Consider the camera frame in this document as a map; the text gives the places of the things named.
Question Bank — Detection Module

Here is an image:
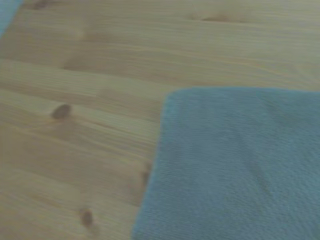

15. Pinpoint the grey terry cloth towel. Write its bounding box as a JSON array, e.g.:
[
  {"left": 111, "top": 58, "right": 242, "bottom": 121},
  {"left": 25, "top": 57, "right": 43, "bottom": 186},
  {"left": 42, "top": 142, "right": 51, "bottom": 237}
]
[{"left": 130, "top": 86, "right": 320, "bottom": 240}]

